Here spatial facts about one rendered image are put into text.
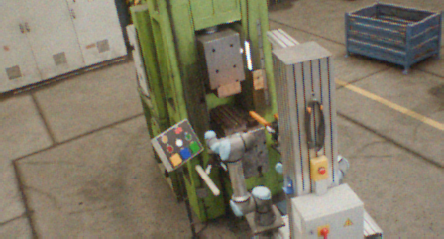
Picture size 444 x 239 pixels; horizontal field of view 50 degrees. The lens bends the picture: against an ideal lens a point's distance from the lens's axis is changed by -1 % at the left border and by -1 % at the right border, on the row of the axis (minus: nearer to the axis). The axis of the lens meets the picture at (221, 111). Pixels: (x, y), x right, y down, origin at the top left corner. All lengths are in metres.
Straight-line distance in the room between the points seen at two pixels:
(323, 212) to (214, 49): 1.66
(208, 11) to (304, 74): 1.56
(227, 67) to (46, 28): 5.33
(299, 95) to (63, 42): 6.75
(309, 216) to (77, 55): 6.86
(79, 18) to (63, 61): 0.82
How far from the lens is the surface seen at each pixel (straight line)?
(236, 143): 2.89
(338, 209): 2.67
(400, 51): 7.16
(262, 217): 3.20
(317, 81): 2.46
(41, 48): 8.75
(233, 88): 3.90
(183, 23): 3.74
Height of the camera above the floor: 2.93
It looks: 27 degrees down
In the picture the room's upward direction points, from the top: 9 degrees counter-clockwise
